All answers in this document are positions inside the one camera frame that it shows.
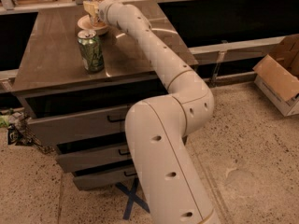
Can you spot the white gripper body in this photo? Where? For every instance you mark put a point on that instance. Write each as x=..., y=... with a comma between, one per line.
x=105, y=12

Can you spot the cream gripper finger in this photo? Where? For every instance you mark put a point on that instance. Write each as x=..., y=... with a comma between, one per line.
x=92, y=7

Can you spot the orange soda can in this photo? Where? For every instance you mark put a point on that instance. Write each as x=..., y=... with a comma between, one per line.
x=95, y=21

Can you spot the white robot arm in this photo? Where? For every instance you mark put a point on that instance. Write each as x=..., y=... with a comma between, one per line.
x=155, y=127

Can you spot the white paper bowl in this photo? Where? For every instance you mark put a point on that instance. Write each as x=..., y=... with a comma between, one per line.
x=85, y=23

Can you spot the green soda can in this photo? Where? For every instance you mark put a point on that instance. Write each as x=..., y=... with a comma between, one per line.
x=91, y=51

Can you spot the grey drawer cabinet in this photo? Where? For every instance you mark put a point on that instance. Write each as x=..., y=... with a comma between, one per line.
x=52, y=80

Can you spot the top grey drawer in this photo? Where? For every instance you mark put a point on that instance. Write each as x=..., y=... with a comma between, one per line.
x=57, y=130

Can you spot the grey drawer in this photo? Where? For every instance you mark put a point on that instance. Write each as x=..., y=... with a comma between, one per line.
x=57, y=130
x=93, y=157
x=108, y=177

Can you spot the middle grey drawer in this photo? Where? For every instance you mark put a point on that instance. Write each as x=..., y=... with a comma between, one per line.
x=93, y=157

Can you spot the bottom grey drawer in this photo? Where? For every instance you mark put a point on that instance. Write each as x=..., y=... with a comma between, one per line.
x=108, y=177

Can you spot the cardboard box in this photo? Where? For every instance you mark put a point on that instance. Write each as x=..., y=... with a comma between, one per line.
x=278, y=75

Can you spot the blue tape cross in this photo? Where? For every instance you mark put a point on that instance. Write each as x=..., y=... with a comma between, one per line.
x=133, y=198

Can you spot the metal rail bracket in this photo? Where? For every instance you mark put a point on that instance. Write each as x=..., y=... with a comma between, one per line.
x=216, y=69

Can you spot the wire basket with clutter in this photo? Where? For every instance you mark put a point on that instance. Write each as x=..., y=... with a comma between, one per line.
x=18, y=131

